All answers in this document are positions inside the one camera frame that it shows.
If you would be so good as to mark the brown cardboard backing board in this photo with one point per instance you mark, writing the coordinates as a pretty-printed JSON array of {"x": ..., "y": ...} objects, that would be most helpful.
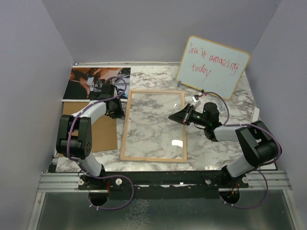
[{"x": 105, "y": 136}]

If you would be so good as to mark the white whiteboard eraser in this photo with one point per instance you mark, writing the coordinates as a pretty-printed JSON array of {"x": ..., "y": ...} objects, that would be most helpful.
[{"x": 255, "y": 114}]

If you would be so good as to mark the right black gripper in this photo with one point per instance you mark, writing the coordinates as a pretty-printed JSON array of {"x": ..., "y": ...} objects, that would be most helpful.
[{"x": 183, "y": 117}]

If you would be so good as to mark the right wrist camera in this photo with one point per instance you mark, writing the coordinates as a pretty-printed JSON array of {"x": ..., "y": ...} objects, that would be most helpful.
[{"x": 196, "y": 101}]

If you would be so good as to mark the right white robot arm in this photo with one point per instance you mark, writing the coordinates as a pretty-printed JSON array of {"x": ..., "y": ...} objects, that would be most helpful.
[{"x": 258, "y": 145}]

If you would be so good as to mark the wooden picture frame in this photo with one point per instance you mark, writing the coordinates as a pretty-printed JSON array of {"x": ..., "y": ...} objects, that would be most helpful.
[{"x": 126, "y": 129}]

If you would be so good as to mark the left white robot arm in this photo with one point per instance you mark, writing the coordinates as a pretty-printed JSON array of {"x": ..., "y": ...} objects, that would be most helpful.
[{"x": 90, "y": 166}]

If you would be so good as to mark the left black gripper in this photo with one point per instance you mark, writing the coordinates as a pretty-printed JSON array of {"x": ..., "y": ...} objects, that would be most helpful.
[{"x": 120, "y": 113}]

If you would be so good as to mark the printed photo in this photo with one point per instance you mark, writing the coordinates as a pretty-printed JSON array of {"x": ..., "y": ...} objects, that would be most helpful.
[{"x": 84, "y": 81}]

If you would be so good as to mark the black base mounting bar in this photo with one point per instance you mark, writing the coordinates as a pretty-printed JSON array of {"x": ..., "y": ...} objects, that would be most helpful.
[{"x": 161, "y": 185}]

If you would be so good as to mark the yellow-rimmed whiteboard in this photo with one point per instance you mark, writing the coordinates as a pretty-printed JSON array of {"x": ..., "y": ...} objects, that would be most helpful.
[{"x": 212, "y": 67}]

